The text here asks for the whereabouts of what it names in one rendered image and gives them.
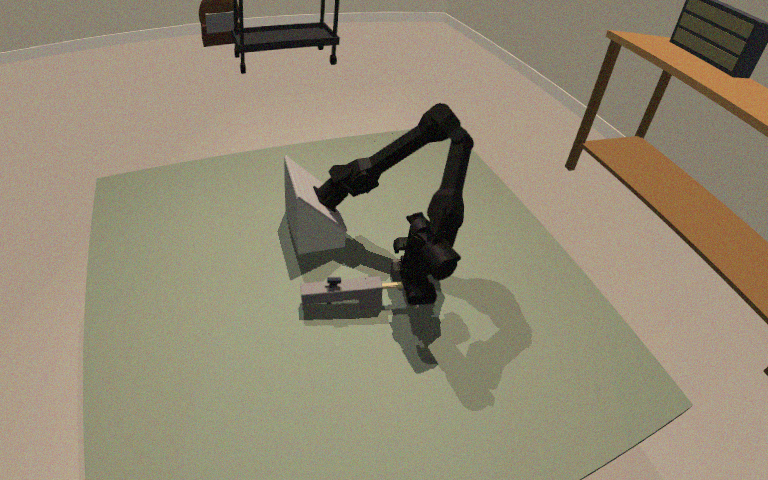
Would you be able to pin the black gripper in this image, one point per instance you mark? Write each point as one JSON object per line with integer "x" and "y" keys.
{"x": 412, "y": 270}

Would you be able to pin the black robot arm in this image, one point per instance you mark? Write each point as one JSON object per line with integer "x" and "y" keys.
{"x": 446, "y": 209}

